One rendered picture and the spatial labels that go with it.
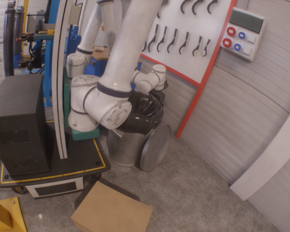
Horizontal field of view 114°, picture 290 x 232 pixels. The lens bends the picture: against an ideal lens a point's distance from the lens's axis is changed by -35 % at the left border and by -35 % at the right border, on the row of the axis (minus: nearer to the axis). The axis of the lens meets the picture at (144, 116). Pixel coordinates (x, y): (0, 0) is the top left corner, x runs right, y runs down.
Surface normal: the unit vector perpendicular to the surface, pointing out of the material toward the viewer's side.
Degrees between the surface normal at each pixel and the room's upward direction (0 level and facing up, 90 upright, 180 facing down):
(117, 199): 0
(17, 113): 0
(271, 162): 90
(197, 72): 90
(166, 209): 0
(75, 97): 90
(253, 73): 90
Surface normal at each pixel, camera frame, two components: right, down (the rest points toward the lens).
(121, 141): -0.35, 0.47
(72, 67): 0.05, 0.55
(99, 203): 0.27, -0.81
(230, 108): -0.75, 0.16
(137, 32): 0.30, 0.49
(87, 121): 0.61, 0.28
